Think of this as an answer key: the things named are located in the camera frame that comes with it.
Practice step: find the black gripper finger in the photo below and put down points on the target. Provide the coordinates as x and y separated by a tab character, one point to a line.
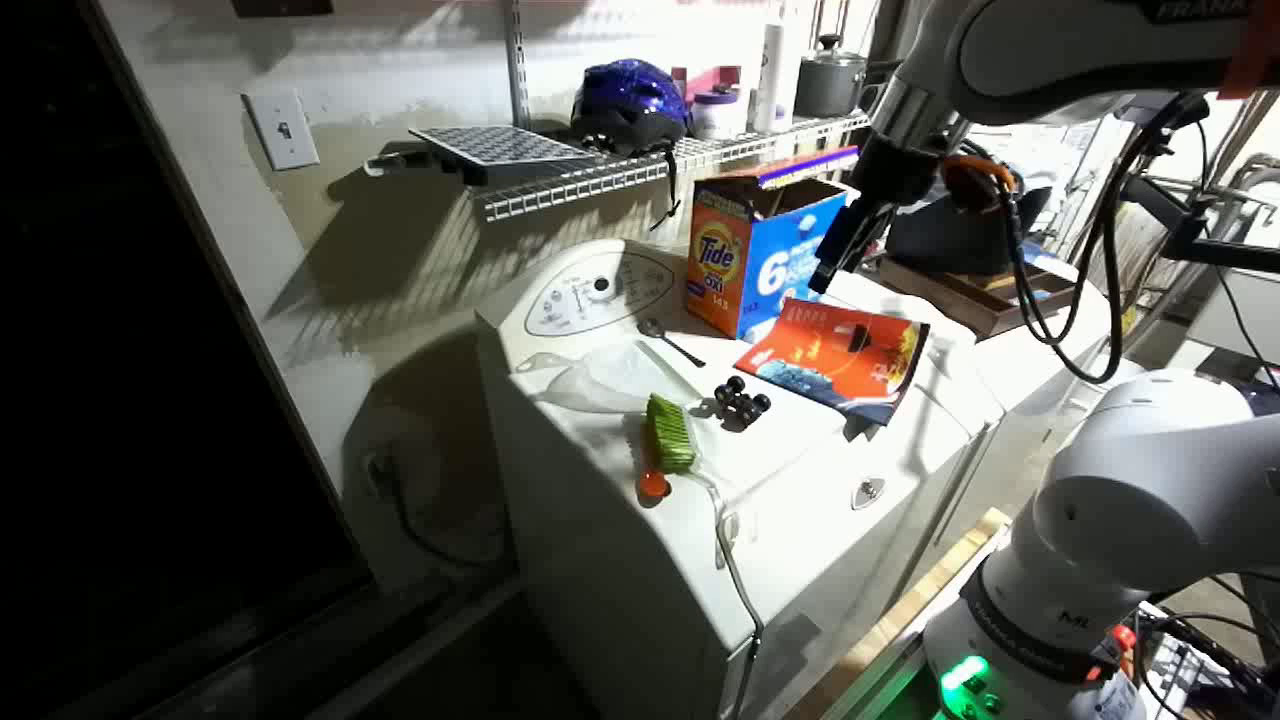
843	240
869	235

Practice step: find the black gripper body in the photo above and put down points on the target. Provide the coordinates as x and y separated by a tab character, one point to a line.
889	179

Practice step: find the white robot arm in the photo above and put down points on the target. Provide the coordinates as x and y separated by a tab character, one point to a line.
1150	493

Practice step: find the orange blue detergent box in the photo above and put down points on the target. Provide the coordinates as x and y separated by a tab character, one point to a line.
755	245

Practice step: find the dark bag on dryer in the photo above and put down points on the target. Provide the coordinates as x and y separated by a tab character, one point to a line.
968	221

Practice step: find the grey metal pot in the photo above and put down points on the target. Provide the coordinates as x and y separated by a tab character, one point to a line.
828	80

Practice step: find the orange red flat package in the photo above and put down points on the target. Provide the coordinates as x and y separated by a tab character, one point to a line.
843	357

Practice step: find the brown tray on dryer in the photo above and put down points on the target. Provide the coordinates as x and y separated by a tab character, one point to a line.
985	306

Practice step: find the black pen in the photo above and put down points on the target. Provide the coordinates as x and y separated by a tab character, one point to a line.
656	332

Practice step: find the blue bicycle helmet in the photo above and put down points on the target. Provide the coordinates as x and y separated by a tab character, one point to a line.
628	107

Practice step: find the white washing machine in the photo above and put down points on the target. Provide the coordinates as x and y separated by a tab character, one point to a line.
768	548

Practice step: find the green bottle orange cap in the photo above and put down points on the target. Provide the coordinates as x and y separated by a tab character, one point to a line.
664	448

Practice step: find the wooden plank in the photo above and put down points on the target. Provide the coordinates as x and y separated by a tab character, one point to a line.
900	621

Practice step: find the dark flat panel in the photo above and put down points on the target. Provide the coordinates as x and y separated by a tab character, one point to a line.
502	155

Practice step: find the white wire shelf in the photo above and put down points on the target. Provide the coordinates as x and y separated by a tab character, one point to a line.
794	155

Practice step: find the white wall outlet plate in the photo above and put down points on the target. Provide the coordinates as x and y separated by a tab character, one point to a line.
282	130

